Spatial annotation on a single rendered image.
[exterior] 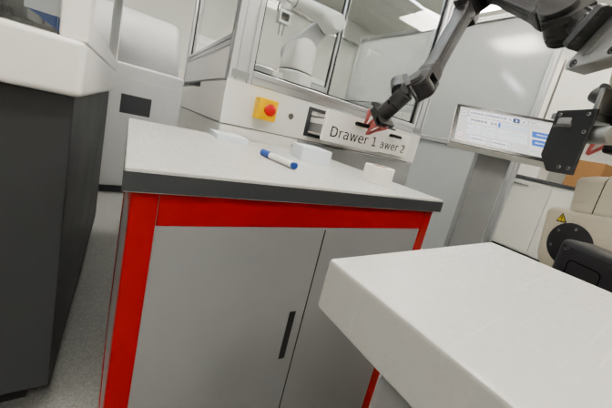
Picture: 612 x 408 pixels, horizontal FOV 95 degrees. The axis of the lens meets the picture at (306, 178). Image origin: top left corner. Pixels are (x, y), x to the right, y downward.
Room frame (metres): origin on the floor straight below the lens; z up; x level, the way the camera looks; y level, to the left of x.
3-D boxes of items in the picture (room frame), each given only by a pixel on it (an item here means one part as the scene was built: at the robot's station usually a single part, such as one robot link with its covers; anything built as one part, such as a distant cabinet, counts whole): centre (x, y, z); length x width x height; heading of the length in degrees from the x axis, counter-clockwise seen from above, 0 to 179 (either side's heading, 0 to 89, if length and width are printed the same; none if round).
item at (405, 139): (1.36, -0.34, 0.87); 0.29 x 0.02 x 0.11; 124
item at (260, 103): (0.99, 0.19, 0.88); 0.07 x 0.05 x 0.07; 124
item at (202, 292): (0.71, 0.10, 0.38); 0.62 x 0.58 x 0.76; 124
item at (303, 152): (0.82, 0.01, 0.78); 0.12 x 0.08 x 0.04; 19
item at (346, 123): (1.10, -0.14, 0.87); 0.29 x 0.02 x 0.11; 124
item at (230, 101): (1.61, 0.16, 0.87); 1.02 x 0.95 x 0.14; 124
